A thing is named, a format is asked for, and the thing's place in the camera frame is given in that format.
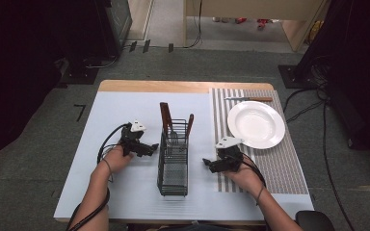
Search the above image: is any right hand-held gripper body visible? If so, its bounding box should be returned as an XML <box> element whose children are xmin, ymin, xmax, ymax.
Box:
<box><xmin>215</xmin><ymin>136</ymin><xmax>246</xmax><ymax>174</ymax></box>

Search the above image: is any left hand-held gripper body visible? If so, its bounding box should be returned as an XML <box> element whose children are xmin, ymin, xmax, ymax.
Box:
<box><xmin>119</xmin><ymin>119</ymin><xmax>147</xmax><ymax>158</ymax></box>

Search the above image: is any person's right hand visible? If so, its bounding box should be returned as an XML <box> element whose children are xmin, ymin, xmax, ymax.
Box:
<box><xmin>223</xmin><ymin>163</ymin><xmax>267</xmax><ymax>195</ymax></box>

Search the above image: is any person's left hand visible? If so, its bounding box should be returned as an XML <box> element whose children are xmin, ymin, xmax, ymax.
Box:
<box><xmin>103</xmin><ymin>144</ymin><xmax>136</xmax><ymax>176</ymax></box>

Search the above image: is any black wrist band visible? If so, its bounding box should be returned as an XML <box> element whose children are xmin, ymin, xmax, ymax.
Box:
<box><xmin>254</xmin><ymin>185</ymin><xmax>267</xmax><ymax>207</ymax></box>
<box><xmin>102</xmin><ymin>158</ymin><xmax>114</xmax><ymax>183</ymax></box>

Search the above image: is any white plate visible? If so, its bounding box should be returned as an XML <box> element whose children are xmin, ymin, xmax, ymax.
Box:
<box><xmin>226</xmin><ymin>100</ymin><xmax>286</xmax><ymax>150</ymax></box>

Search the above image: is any striped grey placemat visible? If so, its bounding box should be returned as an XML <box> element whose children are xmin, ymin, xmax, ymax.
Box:
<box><xmin>208</xmin><ymin>88</ymin><xmax>310</xmax><ymax>195</ymax></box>

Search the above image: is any black chair seat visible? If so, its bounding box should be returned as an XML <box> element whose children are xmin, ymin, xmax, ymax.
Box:
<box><xmin>294</xmin><ymin>210</ymin><xmax>336</xmax><ymax>231</ymax></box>

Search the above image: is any dark cabinet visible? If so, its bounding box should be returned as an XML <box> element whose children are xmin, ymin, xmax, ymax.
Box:
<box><xmin>95</xmin><ymin>0</ymin><xmax>134</xmax><ymax>59</ymax></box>

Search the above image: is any light wooden desk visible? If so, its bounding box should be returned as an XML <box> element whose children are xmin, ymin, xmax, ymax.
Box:
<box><xmin>182</xmin><ymin>0</ymin><xmax>330</xmax><ymax>54</ymax></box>

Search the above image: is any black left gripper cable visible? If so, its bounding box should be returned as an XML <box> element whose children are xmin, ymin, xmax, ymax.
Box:
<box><xmin>65</xmin><ymin>122</ymin><xmax>133</xmax><ymax>231</ymax></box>

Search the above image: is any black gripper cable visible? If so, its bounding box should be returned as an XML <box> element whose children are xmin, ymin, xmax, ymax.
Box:
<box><xmin>241</xmin><ymin>152</ymin><xmax>268</xmax><ymax>189</ymax></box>
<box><xmin>65</xmin><ymin>122</ymin><xmax>133</xmax><ymax>231</ymax></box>

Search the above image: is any black wire cutlery rack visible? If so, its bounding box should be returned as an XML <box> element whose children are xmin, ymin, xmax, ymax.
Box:
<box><xmin>156</xmin><ymin>118</ymin><xmax>190</xmax><ymax>197</ymax></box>

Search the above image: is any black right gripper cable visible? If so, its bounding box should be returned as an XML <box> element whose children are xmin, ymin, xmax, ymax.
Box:
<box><xmin>241</xmin><ymin>152</ymin><xmax>268</xmax><ymax>189</ymax></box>

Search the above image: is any wooden-handled fork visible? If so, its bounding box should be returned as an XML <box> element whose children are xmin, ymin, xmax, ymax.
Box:
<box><xmin>159</xmin><ymin>101</ymin><xmax>178</xmax><ymax>140</ymax></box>

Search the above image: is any wooden-handled spoon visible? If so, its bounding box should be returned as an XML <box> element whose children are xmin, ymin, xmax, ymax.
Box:
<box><xmin>185</xmin><ymin>113</ymin><xmax>196</xmax><ymax>140</ymax></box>

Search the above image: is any wooden-handled knife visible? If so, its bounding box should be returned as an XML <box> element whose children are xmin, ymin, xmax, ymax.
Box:
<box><xmin>223</xmin><ymin>95</ymin><xmax>275</xmax><ymax>103</ymax></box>

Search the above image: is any black floor cable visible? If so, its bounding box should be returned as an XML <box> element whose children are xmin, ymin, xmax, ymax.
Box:
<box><xmin>282</xmin><ymin>57</ymin><xmax>357</xmax><ymax>231</ymax></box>

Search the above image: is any black stand base plate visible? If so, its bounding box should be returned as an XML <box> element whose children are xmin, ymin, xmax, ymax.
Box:
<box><xmin>277</xmin><ymin>64</ymin><xmax>312</xmax><ymax>90</ymax></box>

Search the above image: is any black hanging cable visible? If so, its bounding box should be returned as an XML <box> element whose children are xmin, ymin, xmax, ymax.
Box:
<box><xmin>182</xmin><ymin>0</ymin><xmax>204</xmax><ymax>50</ymax></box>

